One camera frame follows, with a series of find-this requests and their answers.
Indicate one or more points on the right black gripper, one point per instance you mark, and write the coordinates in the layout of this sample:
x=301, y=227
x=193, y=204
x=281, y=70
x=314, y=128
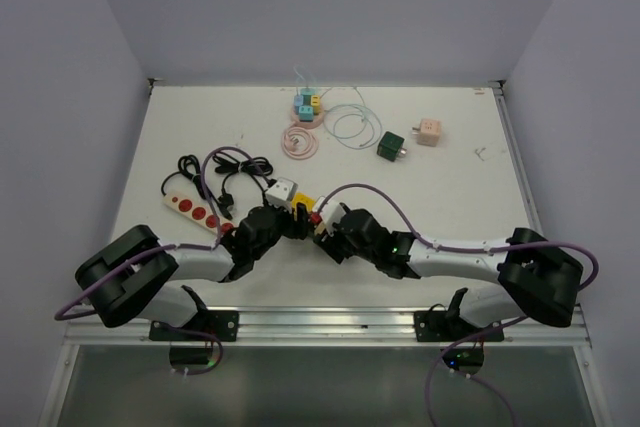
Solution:
x=331, y=245

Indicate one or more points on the yellow cube adapter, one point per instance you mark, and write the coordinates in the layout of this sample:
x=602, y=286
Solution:
x=302, y=199

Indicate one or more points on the beige cube adapter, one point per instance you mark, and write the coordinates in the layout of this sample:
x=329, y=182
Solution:
x=320, y=233

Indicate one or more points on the dark green cube adapter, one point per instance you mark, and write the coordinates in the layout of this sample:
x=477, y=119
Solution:
x=391, y=146

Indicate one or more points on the aluminium frame rail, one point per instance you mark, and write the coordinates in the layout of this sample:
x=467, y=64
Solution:
x=278, y=327

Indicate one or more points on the blue charger cube front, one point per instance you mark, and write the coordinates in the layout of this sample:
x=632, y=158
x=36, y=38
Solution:
x=306, y=113

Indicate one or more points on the pink cube adapter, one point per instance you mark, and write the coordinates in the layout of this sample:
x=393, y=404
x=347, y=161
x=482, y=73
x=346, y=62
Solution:
x=428, y=132

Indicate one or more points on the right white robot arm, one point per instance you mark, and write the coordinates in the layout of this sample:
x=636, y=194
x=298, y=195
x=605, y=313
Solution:
x=524, y=275

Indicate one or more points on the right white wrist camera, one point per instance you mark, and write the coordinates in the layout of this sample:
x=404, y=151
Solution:
x=330, y=212

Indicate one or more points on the beige power strip red sockets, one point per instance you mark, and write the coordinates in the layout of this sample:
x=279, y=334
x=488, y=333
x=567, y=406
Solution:
x=196, y=211

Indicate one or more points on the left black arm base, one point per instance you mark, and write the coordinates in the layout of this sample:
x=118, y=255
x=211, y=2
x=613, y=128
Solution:
x=196, y=333

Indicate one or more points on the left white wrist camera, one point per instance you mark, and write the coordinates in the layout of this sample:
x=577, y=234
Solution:
x=281, y=193

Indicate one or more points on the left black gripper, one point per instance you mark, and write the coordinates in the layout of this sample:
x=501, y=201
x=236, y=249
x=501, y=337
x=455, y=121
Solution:
x=297, y=228

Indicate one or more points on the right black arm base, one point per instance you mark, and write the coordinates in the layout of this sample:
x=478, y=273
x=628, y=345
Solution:
x=439, y=324

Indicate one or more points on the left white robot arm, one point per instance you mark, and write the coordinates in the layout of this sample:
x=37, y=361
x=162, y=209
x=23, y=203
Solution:
x=126, y=279

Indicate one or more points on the yellow charger cube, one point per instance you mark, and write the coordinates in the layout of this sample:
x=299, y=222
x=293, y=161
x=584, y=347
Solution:
x=315, y=102

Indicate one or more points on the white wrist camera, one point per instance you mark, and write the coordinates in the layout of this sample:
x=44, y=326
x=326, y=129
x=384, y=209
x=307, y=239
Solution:
x=281, y=193
x=330, y=212

